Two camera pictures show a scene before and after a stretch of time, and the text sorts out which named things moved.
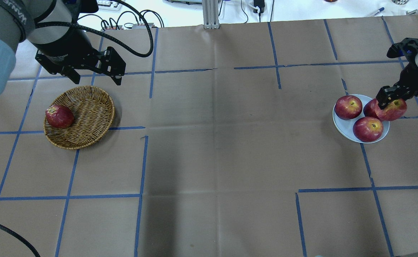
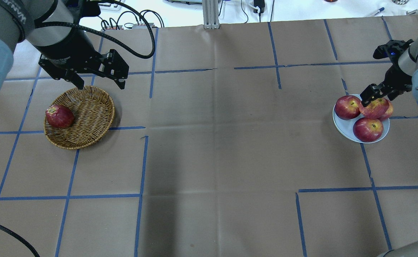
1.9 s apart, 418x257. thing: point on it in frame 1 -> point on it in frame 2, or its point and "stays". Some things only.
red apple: x=371 y=109 -> x=388 y=113
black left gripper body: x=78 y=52 stays
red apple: x=348 y=107 stays
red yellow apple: x=393 y=111 -> x=376 y=109
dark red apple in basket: x=59 y=116 stays
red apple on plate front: x=367 y=129 stays
